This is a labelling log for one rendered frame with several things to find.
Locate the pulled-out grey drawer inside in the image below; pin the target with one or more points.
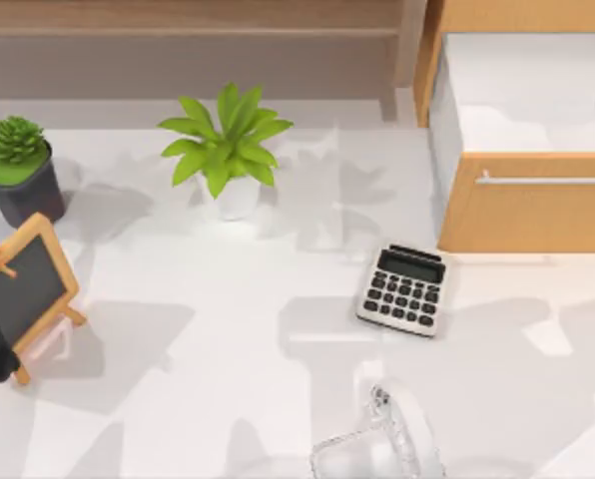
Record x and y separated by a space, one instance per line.
522 95

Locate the wooden cupboard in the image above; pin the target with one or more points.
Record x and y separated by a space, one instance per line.
429 60

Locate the succulent in dark grey pot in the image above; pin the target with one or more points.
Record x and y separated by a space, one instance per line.
20 174

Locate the leafy plant in white pot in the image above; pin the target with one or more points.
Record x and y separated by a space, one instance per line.
225 149

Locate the pale wooden drawer front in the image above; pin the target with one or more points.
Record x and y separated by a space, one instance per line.
532 214

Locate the clear glass cup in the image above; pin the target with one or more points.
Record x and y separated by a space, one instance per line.
382 439

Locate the grey calculator with black keys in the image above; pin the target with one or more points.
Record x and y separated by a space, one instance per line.
403 294

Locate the wooden open shelf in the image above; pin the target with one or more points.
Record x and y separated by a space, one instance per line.
192 45

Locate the wooden framed blackboard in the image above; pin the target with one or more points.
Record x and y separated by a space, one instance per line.
33 284

